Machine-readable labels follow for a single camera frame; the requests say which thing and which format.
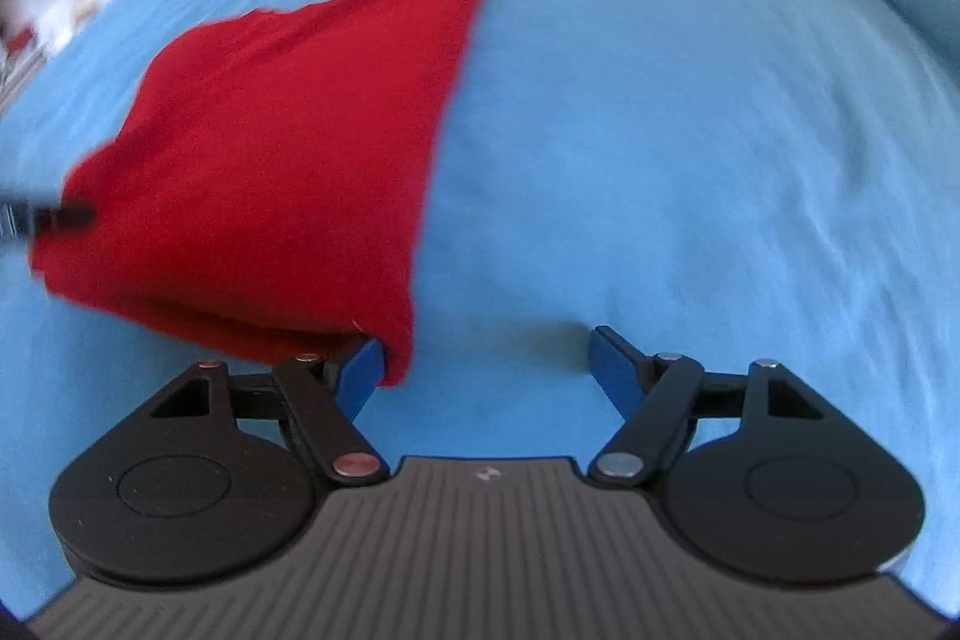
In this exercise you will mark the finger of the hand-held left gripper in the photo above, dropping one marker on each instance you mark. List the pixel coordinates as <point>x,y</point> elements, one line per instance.
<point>45,218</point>

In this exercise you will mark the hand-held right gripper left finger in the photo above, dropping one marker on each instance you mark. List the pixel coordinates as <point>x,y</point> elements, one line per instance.
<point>358,381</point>

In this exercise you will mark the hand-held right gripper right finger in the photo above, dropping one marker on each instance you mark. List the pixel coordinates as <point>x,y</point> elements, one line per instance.
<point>611,370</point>

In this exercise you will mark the red knit sweater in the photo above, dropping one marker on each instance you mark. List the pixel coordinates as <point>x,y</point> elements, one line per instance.
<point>270,160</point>

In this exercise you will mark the blue bed sheet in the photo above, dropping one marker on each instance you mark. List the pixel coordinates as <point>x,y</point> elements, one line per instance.
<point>675,160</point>

